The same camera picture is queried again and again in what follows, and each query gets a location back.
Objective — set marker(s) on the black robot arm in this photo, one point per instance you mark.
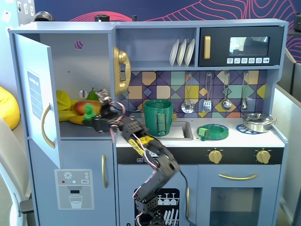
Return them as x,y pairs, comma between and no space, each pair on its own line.
162,164

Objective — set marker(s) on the black toy microwave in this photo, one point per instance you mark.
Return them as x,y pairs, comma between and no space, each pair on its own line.
277,44

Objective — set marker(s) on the white chair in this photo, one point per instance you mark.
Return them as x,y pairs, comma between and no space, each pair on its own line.
9,164

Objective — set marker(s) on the metal slotted spatula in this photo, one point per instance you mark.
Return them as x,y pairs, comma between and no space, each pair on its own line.
207,106

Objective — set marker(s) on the blue cabinet door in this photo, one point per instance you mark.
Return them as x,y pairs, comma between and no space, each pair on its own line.
33,94

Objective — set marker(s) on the black cylinder object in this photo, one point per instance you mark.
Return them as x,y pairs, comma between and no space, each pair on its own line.
102,18

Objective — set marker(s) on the steel pot with lid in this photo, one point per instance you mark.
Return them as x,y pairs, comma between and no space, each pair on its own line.
257,122

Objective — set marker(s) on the blue trivet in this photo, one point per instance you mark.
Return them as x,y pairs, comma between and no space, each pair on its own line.
240,129

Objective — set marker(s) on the gold toy faucet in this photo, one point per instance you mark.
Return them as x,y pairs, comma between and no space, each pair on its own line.
174,116

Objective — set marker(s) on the small black post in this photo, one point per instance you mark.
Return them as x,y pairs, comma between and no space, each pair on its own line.
134,18

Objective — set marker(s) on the yellow toy banana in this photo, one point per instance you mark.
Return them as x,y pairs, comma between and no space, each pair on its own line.
64,103

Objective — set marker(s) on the green toy pineapple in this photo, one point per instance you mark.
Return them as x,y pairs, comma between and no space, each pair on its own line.
89,112

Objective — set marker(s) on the grey toy sink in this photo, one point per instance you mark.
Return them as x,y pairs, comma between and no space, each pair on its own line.
187,131

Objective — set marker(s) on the gold stove knob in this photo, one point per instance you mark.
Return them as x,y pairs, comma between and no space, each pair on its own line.
263,156
215,156

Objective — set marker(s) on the yellow bean bag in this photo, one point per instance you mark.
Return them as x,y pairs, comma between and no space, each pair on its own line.
8,108

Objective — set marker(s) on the metal ladle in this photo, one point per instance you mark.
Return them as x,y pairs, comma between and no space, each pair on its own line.
226,104

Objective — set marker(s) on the gold toy phone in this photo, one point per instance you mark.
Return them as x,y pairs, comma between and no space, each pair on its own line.
121,70

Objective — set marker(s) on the green toy pear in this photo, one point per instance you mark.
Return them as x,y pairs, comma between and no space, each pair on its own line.
91,95

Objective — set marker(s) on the red orange toy mango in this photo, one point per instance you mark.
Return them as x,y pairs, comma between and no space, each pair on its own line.
81,107

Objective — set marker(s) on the grey office partition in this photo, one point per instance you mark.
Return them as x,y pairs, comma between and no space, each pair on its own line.
291,117

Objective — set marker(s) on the green printed cup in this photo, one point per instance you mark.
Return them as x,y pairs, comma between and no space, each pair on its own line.
152,117

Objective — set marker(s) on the white toy plate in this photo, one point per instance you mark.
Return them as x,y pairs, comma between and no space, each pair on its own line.
181,53
189,51
173,53

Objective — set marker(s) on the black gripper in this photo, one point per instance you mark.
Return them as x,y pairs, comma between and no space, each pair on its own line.
101,117

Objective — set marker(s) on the black round device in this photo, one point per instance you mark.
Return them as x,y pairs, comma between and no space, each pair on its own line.
44,16

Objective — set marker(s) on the metal skimmer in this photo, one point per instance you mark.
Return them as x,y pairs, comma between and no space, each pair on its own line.
188,107

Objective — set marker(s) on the blue toy kitchen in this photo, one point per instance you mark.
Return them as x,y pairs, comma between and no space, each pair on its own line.
164,35

